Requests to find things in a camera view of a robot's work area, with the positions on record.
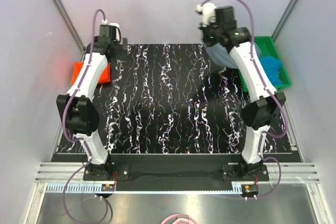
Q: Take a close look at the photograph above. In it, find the aluminium frame rail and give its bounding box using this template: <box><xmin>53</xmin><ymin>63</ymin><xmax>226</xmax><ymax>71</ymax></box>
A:
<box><xmin>35</xmin><ymin>162</ymin><xmax>321</xmax><ymax>184</ymax></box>

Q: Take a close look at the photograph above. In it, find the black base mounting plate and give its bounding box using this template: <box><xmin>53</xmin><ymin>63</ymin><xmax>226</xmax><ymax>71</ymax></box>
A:
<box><xmin>83</xmin><ymin>154</ymin><xmax>269</xmax><ymax>193</ymax></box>

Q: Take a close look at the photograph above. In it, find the grey-blue t shirt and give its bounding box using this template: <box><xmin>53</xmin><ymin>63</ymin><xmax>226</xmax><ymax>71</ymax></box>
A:
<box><xmin>205</xmin><ymin>43</ymin><xmax>238</xmax><ymax>69</ymax></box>

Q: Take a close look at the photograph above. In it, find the orange folded t shirt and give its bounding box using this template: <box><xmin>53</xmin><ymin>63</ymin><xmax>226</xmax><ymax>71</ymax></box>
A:
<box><xmin>70</xmin><ymin>61</ymin><xmax>112</xmax><ymax>86</ymax></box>

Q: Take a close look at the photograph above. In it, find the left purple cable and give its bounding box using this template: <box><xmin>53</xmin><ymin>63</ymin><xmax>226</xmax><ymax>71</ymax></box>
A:
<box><xmin>60</xmin><ymin>8</ymin><xmax>113</xmax><ymax>222</ymax></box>

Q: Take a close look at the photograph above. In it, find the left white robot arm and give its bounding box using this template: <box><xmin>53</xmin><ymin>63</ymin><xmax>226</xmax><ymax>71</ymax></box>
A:
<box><xmin>56</xmin><ymin>22</ymin><xmax>128</xmax><ymax>180</ymax></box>

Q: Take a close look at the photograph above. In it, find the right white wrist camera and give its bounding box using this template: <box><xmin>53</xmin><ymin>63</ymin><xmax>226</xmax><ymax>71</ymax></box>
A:
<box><xmin>195</xmin><ymin>3</ymin><xmax>216</xmax><ymax>27</ymax></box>

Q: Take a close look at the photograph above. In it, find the green plastic bin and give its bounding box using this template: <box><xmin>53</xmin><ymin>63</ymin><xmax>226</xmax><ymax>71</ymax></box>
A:
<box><xmin>239</xmin><ymin>36</ymin><xmax>292</xmax><ymax>92</ymax></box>

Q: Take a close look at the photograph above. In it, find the blue t shirt in bin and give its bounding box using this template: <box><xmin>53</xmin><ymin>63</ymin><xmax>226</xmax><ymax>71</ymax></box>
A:
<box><xmin>259</xmin><ymin>56</ymin><xmax>283</xmax><ymax>86</ymax></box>

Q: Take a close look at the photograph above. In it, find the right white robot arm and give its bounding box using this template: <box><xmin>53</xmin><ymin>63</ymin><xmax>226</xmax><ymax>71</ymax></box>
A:
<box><xmin>196</xmin><ymin>3</ymin><xmax>286</xmax><ymax>180</ymax></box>

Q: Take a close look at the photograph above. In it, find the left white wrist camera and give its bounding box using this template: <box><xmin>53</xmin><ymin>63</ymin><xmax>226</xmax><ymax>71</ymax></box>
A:
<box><xmin>101</xmin><ymin>19</ymin><xmax>122</xmax><ymax>42</ymax></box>

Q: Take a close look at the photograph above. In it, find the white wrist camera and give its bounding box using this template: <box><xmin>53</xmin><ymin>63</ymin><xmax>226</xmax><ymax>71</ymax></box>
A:
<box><xmin>101</xmin><ymin>19</ymin><xmax>122</xmax><ymax>42</ymax></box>
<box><xmin>195</xmin><ymin>3</ymin><xmax>216</xmax><ymax>27</ymax></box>

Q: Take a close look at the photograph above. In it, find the pink cable coil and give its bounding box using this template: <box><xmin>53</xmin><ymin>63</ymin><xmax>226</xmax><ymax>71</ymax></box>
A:
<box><xmin>160</xmin><ymin>214</ymin><xmax>197</xmax><ymax>224</ymax></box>

